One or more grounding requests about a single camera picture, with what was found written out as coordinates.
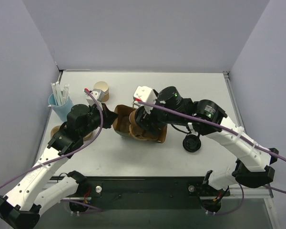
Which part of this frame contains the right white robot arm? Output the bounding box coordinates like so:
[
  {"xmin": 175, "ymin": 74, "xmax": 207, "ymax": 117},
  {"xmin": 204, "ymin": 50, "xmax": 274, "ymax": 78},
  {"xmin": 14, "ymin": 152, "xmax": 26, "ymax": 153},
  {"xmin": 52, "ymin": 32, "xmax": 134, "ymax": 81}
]
[{"xmin": 133, "ymin": 86, "xmax": 278, "ymax": 195}]

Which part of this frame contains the brown paper coffee cup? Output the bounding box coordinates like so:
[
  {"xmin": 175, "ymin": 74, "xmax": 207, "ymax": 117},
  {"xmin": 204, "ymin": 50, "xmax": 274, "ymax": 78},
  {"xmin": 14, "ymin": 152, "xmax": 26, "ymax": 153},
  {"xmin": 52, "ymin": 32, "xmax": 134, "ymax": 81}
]
[{"xmin": 129, "ymin": 109, "xmax": 142, "ymax": 132}]

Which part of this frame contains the stack of black lids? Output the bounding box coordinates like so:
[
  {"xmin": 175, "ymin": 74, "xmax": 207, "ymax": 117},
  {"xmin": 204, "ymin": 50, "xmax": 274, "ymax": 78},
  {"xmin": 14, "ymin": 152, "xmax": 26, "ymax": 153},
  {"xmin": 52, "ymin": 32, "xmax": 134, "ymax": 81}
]
[{"xmin": 183, "ymin": 134, "xmax": 201, "ymax": 153}]

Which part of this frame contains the light blue straw holder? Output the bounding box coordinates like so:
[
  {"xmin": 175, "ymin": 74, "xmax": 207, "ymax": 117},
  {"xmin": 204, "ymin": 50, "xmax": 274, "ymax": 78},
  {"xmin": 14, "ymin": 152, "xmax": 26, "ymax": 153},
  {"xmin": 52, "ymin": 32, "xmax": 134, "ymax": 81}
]
[{"xmin": 48, "ymin": 94, "xmax": 73, "ymax": 122}]

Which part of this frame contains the green paper bag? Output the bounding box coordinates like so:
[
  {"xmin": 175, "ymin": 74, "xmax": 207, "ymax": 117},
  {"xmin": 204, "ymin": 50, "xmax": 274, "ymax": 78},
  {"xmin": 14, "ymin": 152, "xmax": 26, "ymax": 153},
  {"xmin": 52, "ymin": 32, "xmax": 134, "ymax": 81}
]
[{"xmin": 112, "ymin": 104, "xmax": 167, "ymax": 143}]

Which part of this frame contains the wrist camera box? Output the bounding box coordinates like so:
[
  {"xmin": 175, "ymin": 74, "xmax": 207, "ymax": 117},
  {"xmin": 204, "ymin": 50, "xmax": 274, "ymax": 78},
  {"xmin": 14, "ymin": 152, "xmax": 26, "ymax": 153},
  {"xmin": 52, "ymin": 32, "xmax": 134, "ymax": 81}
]
[
  {"xmin": 133, "ymin": 86, "xmax": 157, "ymax": 107},
  {"xmin": 84, "ymin": 88, "xmax": 105, "ymax": 106}
]

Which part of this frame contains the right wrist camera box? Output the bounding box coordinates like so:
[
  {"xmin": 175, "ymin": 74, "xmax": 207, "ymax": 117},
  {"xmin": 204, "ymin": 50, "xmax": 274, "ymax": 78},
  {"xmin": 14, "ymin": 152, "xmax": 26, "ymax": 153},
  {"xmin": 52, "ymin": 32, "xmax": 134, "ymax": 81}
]
[{"xmin": 133, "ymin": 86, "xmax": 157, "ymax": 107}]

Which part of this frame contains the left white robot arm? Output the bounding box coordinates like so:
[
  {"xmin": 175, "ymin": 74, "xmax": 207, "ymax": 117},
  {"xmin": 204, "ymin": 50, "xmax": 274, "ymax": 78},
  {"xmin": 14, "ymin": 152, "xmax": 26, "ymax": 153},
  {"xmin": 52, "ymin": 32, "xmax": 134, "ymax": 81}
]
[{"xmin": 0, "ymin": 103, "xmax": 118, "ymax": 229}]

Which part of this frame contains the stack of brown paper cups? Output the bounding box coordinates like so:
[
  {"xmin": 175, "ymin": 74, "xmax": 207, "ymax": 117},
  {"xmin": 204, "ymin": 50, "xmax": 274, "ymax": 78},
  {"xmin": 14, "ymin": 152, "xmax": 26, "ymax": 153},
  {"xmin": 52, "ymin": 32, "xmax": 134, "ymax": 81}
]
[{"xmin": 93, "ymin": 81, "xmax": 110, "ymax": 102}]

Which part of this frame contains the single brown pulp cup carrier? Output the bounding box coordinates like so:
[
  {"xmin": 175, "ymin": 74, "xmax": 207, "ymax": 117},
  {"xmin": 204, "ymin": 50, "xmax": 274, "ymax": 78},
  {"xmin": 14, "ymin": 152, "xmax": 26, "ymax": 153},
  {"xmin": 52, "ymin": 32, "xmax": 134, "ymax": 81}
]
[{"xmin": 120, "ymin": 116, "xmax": 165, "ymax": 143}]

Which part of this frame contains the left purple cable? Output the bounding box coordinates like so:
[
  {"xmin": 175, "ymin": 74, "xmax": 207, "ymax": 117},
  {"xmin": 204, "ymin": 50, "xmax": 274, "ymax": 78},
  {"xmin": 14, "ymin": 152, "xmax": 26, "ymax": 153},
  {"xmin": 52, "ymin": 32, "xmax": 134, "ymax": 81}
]
[{"xmin": 0, "ymin": 89, "xmax": 104, "ymax": 214}]

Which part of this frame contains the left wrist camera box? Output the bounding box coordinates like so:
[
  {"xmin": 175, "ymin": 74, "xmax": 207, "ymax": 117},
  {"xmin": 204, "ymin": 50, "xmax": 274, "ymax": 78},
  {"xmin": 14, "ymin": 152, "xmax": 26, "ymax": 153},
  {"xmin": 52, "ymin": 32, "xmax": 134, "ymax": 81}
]
[{"xmin": 84, "ymin": 88, "xmax": 105, "ymax": 106}]

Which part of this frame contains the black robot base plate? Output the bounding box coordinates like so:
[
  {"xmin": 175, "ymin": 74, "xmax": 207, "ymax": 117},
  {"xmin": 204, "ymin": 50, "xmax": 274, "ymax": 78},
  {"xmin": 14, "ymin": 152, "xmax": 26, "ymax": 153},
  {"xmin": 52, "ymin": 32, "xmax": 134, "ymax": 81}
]
[{"xmin": 70, "ymin": 177, "xmax": 224, "ymax": 210}]

